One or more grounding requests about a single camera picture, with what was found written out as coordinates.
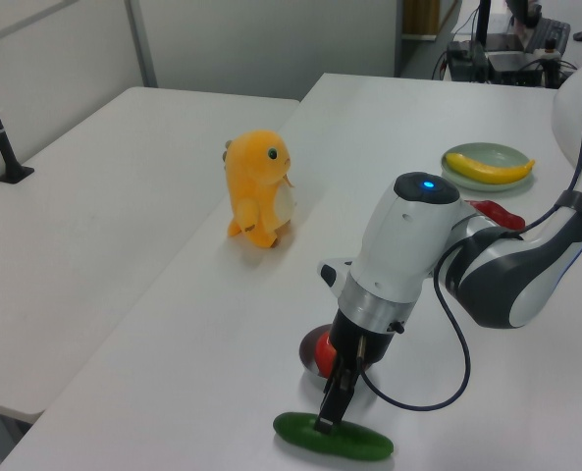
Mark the green cucumber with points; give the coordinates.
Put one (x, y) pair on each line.
(349, 441)

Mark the pale green plate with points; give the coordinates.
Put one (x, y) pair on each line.
(487, 185)

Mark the black electronics box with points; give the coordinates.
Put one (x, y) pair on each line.
(467, 61)

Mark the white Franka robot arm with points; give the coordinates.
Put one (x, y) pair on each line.
(403, 245)

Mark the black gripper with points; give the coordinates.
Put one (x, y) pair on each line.
(359, 338)

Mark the small metal bowl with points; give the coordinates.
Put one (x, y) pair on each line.
(307, 360)

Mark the black monitor stand pole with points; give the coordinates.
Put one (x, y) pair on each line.
(483, 24)

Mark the emergency stop button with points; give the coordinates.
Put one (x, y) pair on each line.
(548, 48)

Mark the grey topped flat device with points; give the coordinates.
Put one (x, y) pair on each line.
(513, 61)

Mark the orange plush toy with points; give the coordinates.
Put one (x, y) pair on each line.
(258, 189)

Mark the black keyboard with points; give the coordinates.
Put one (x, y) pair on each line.
(548, 34)

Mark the yellow banana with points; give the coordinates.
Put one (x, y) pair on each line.
(487, 171)

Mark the red chili pepper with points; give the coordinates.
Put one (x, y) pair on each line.
(501, 215)

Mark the red apple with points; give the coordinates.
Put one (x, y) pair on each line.
(325, 355)

